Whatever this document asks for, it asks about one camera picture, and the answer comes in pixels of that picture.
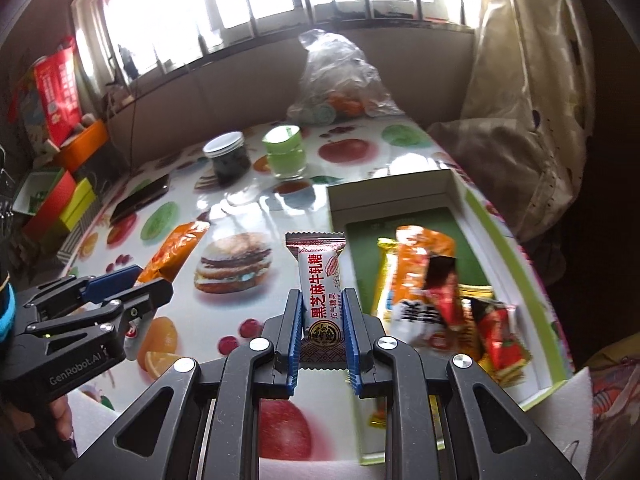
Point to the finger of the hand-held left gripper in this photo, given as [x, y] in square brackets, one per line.
[112, 278]
[145, 295]

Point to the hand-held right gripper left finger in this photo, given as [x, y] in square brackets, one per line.
[296, 345]

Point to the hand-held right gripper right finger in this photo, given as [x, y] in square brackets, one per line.
[352, 345]

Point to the orange chips packet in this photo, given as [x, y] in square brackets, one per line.
[420, 255]
[172, 252]

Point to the white nougat candy packet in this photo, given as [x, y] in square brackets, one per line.
[320, 285]

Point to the long golden snack packet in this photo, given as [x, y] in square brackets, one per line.
[386, 280]

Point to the dark red snack packet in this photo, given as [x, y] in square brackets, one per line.
[447, 300]

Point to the yellow peanut candy packet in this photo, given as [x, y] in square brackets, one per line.
[470, 341]

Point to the small red snack packet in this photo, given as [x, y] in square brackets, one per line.
[500, 345]

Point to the green cardboard box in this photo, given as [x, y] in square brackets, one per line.
[400, 200]

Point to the person's left hand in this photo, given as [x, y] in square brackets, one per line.
[64, 417]

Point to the black white striped box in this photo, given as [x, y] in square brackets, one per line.
[75, 240]

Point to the white foam sheet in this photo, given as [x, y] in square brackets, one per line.
[90, 405]
[565, 415]

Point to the blue wristband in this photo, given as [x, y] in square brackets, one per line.
[6, 317]

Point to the yellow-green box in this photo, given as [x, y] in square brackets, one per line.
[77, 205]

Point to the dark phone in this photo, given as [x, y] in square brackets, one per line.
[140, 200]

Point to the low red box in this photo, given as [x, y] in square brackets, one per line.
[50, 210]

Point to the orange box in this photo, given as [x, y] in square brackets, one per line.
[85, 147]

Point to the dark jar with white lid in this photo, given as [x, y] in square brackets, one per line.
[227, 160]

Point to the green jar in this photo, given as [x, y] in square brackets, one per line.
[284, 155]

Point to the tall red box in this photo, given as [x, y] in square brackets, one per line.
[57, 95]

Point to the small dark object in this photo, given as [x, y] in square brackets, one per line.
[127, 62]

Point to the clear plastic bag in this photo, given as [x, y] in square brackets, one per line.
[345, 75]

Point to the floral printed cloth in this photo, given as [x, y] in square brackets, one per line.
[617, 400]

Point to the cream patterned curtain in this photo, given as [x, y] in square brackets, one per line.
[525, 110]

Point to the barred window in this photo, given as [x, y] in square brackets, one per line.
[275, 0]

